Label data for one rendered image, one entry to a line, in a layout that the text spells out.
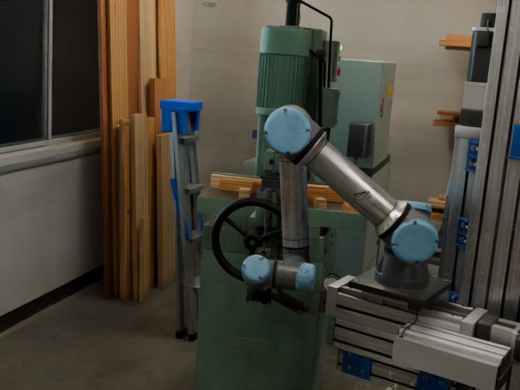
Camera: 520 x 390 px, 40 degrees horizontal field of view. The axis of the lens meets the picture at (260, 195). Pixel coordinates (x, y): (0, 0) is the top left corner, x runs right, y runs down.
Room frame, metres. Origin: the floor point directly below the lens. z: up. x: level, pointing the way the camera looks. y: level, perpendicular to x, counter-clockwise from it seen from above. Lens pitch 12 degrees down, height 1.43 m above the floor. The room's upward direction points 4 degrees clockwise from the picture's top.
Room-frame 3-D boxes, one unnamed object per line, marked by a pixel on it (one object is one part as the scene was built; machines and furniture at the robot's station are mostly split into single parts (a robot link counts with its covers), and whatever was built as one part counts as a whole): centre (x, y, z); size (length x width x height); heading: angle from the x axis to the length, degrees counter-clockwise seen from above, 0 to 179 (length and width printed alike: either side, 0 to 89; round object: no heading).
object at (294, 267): (1.82, -0.11, 0.84); 0.11 x 0.11 x 0.08; 84
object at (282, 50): (2.59, -0.05, 1.35); 0.18 x 0.18 x 0.31
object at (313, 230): (2.53, -0.04, 0.82); 0.40 x 0.21 x 0.04; 80
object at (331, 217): (2.47, -0.08, 0.87); 0.61 x 0.30 x 0.06; 80
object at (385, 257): (1.91, -0.41, 0.87); 0.15 x 0.15 x 0.10
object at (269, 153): (2.61, -0.06, 1.03); 0.14 x 0.07 x 0.09; 170
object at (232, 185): (2.57, -0.15, 0.92); 0.62 x 0.02 x 0.04; 80
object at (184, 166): (3.42, 0.36, 0.58); 0.27 x 0.25 x 1.16; 72
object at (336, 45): (2.88, -0.24, 1.40); 0.10 x 0.06 x 0.16; 170
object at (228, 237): (2.71, -0.07, 0.76); 0.57 x 0.45 x 0.09; 170
